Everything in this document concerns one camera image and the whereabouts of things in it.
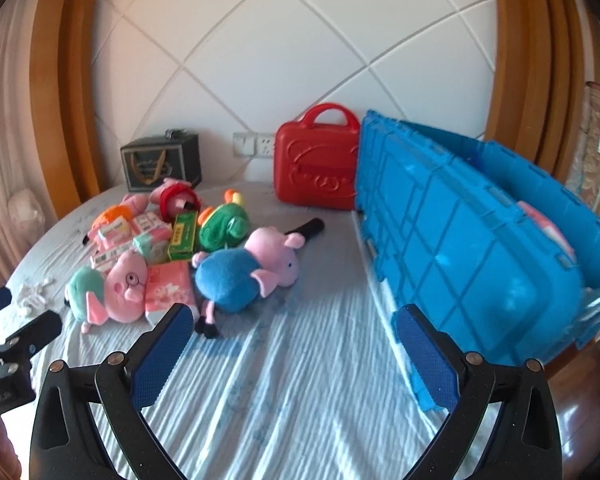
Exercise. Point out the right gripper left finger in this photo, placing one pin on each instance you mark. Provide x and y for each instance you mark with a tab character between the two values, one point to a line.
66	442

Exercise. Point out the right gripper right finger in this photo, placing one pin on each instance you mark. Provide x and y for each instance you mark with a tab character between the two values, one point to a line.
524	442

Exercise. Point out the teal shirt glasses pig plush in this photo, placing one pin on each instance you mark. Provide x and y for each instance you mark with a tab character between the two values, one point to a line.
96	298

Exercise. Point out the large pink tissue pack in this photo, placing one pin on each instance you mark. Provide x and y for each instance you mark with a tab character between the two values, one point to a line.
167	284

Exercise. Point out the pastel tissue packet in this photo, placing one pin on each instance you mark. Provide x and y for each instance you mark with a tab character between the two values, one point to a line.
151	248

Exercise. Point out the pink white tissue pack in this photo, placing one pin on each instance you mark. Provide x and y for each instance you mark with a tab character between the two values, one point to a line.
149	226

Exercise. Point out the orange dress pig plush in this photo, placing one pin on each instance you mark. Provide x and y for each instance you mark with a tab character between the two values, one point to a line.
130	207

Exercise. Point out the green medicine box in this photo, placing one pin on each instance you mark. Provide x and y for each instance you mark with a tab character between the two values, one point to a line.
184	236

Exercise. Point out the red dress pig plush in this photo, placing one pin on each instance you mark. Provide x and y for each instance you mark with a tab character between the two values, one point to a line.
175	197

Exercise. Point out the blue shirt pig plush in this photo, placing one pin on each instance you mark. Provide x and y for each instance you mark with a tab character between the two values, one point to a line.
230	279

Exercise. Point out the green frog hood duck plush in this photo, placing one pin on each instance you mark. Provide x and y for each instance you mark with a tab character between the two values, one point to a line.
224	226

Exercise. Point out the black umbrella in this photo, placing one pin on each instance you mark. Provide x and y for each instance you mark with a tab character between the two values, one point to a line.
305	229

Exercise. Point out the small colourful tissue pack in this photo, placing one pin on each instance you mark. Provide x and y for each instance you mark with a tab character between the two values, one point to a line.
113	234

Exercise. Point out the crumpled white paper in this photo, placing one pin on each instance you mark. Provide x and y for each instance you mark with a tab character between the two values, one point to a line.
32	299

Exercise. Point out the white plastic bag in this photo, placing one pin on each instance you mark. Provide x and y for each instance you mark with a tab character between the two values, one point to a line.
26	215

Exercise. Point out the pink curtain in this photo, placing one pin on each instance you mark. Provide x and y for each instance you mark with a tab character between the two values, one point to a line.
19	160

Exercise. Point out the blue plastic storage crate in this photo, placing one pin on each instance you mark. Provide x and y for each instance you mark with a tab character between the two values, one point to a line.
494	251

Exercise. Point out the dark gift bag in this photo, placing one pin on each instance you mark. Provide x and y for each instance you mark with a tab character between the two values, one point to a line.
147	161

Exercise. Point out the blue striped bed sheet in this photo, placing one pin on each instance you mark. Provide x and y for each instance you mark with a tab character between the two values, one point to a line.
306	384

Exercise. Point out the metal flask on bag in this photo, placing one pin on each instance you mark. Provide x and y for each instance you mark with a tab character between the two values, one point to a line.
176	133

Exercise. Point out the rolled carpet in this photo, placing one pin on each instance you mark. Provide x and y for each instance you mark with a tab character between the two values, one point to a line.
584	174

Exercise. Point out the red plastic suitcase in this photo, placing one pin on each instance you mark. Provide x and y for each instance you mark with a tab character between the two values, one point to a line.
315	158

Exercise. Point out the white wall socket panel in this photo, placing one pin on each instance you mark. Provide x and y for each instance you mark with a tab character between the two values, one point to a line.
254	144

